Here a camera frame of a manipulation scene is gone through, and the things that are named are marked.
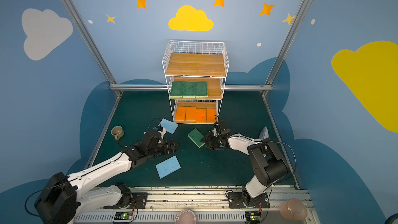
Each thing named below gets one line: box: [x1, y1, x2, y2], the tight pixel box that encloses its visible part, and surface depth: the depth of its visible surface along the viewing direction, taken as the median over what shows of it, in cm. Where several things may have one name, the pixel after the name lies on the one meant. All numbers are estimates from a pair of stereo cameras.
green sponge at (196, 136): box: [187, 128, 206, 149], surface depth 98 cm
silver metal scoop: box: [258, 126, 269, 140], surface depth 100 cm
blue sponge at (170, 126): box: [158, 117, 179, 135], surface depth 103 cm
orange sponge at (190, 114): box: [185, 106, 196, 123], surface depth 107 cm
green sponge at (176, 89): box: [169, 81, 183, 98], surface depth 88 cm
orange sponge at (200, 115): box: [195, 108, 207, 124], surface depth 106 cm
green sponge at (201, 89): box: [195, 81, 208, 98], surface depth 89 cm
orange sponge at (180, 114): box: [175, 106, 187, 122], surface depth 107 cm
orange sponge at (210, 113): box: [206, 107, 217, 123], surface depth 106 cm
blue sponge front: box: [154, 155, 182, 180], surface depth 86 cm
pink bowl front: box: [174, 208, 198, 224], surface depth 72 cm
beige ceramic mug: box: [110, 125, 125, 141], surface depth 97 cm
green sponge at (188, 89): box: [182, 81, 196, 98], surface depth 89 cm
